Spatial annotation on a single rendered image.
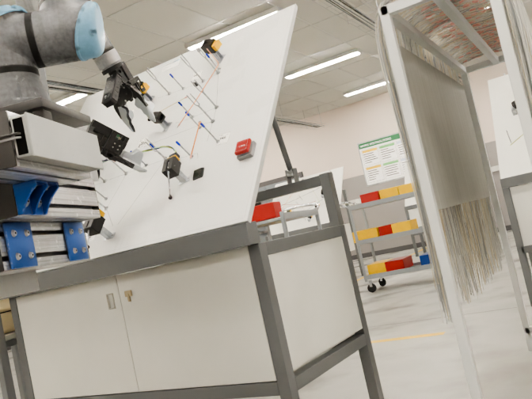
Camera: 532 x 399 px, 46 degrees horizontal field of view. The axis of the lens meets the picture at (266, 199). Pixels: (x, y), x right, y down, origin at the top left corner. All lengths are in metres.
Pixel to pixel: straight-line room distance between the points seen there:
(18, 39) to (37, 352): 1.44
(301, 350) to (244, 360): 0.17
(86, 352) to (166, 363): 0.37
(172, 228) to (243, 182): 0.27
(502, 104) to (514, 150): 0.48
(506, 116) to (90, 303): 3.47
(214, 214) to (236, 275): 0.20
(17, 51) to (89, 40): 0.14
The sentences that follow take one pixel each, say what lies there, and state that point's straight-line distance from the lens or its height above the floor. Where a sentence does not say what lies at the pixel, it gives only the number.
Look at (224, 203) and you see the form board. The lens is 1.88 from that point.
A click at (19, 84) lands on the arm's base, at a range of 1.38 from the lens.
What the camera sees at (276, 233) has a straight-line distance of 9.22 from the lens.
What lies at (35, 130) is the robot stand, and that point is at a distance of 1.04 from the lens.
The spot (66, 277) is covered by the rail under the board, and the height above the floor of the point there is 0.83.
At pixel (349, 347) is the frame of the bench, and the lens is 2.19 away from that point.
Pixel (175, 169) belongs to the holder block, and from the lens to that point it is 2.03.
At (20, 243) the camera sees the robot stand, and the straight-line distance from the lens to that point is 1.24.
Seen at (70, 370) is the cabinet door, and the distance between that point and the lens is 2.43.
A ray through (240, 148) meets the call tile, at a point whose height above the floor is 1.10.
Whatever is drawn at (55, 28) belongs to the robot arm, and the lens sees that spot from 1.39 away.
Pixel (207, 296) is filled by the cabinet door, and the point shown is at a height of 0.68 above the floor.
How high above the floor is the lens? 0.80
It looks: 4 degrees up
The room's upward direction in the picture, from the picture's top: 12 degrees counter-clockwise
